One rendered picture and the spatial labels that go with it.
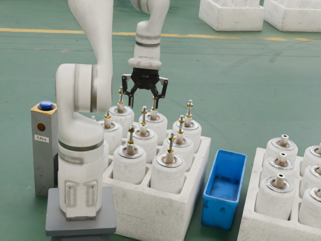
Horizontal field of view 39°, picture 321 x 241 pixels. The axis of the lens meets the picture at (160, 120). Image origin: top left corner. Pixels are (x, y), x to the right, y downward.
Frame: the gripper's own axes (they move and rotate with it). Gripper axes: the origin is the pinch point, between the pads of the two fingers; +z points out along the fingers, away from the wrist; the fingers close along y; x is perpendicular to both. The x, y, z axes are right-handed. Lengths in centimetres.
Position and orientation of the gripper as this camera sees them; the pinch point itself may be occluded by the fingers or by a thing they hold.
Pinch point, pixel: (143, 104)
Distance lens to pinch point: 136.1
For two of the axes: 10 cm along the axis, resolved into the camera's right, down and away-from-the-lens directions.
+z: -0.8, 8.9, 4.5
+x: -0.6, 4.5, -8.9
